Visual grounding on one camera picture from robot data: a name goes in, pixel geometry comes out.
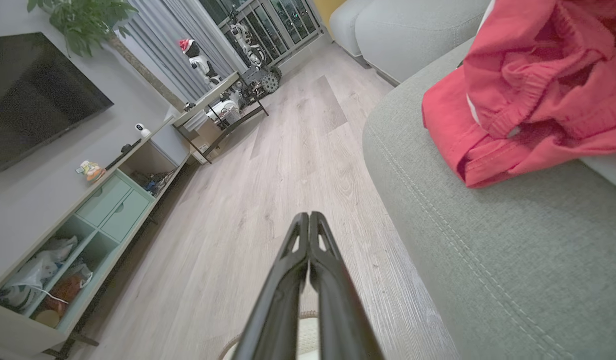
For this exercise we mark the black wall-mounted television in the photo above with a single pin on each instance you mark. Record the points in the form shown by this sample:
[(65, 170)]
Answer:
[(32, 100)]

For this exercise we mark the round white coffee table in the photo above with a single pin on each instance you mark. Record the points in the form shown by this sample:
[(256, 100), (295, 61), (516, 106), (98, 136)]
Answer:
[(212, 95)]

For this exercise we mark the tall green potted tree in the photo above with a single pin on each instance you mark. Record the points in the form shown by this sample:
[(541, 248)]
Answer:
[(87, 22)]

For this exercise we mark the white humanoid robot red hat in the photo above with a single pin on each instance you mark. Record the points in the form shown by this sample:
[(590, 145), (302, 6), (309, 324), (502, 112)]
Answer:
[(200, 62)]

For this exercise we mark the grey curtain beside tree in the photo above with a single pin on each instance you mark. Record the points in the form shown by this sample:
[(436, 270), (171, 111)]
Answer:
[(162, 45)]

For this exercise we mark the flat black remote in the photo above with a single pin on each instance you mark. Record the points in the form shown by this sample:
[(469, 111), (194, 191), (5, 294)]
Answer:
[(122, 154)]

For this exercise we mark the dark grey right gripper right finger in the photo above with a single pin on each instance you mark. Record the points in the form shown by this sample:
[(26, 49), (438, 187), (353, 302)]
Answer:
[(335, 300)]

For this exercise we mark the small black item on table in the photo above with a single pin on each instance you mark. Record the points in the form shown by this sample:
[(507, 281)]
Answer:
[(189, 106)]

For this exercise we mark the orange and white figurine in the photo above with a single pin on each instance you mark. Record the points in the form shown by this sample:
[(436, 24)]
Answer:
[(91, 171)]

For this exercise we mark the white appliance under table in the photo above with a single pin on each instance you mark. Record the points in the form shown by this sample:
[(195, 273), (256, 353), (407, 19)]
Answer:
[(225, 111)]

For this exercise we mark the white robot on wheeled base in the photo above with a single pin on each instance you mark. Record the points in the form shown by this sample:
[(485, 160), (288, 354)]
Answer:
[(255, 60)]

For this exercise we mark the orange bag in cabinet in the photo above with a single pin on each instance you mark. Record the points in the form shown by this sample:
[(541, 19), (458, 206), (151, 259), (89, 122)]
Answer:
[(62, 292)]

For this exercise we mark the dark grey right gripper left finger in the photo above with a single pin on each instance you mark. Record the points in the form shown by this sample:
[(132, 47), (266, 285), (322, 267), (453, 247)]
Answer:
[(282, 295)]

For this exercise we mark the yellow and grey sofa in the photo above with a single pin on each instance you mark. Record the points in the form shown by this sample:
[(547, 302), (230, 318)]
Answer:
[(513, 260)]

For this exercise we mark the wood and mint TV cabinet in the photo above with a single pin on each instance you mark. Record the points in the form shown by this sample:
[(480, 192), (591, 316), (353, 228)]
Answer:
[(107, 205)]

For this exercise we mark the cardboard box under table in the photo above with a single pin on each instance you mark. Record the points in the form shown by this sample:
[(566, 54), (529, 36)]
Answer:
[(205, 137)]

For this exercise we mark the white plastic bag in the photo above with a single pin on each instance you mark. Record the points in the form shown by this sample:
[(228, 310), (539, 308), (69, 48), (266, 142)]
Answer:
[(32, 272)]

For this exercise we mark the small white security camera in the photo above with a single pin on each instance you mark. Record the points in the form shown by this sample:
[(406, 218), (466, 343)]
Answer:
[(142, 130)]

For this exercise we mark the red clothing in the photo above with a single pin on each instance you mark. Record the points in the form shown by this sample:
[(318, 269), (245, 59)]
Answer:
[(528, 75)]

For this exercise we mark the white balcony railing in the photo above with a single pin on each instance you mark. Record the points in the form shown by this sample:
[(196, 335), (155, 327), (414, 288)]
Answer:
[(272, 22)]

